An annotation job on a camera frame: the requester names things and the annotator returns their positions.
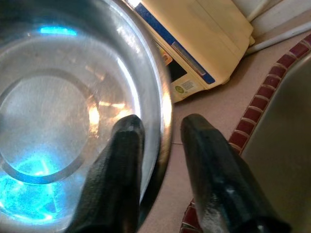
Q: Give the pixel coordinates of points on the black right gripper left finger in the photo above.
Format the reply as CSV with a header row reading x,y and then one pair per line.
x,y
114,182

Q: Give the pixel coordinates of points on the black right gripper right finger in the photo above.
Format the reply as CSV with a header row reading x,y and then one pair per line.
x,y
218,182

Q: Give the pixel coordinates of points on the stainless steel bowl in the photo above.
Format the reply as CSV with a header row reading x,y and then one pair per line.
x,y
48,109

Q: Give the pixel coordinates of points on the stainless steel sink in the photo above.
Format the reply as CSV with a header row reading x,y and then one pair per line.
x,y
286,121

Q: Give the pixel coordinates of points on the cream water ionizer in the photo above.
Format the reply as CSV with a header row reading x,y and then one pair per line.
x,y
206,36

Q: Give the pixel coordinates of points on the white counter pipe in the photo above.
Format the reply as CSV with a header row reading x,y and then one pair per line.
x,y
279,40

